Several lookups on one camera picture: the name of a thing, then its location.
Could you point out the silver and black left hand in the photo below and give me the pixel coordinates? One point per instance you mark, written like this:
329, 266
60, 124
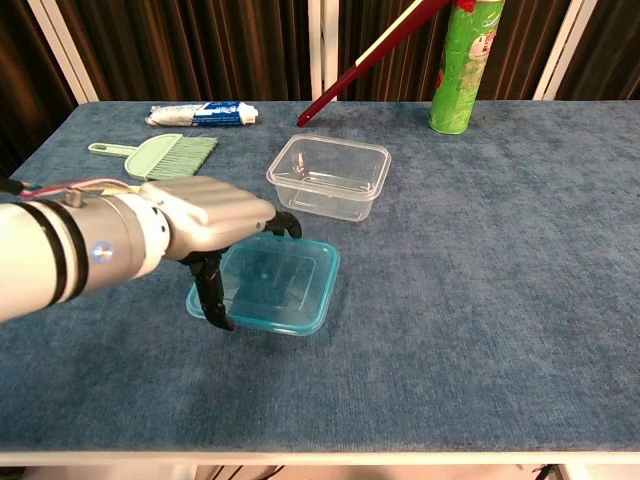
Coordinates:
210, 210

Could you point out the teal transparent container lid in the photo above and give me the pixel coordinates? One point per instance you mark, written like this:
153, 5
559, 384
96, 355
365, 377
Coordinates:
285, 285

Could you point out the clear plastic food container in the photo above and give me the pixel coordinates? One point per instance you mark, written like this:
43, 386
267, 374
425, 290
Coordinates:
327, 177

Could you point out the light green hand brush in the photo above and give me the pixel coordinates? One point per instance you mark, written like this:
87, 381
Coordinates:
165, 157

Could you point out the white and blue toothpaste tube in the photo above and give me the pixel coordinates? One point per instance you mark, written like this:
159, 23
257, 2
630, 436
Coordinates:
200, 114

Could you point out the red and white stick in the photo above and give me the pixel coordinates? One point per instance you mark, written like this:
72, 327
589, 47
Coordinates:
350, 75

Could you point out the blue fabric table cover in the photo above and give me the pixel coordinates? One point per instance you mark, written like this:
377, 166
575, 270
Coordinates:
450, 300

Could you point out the green chips can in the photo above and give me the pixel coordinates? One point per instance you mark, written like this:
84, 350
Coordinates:
463, 70

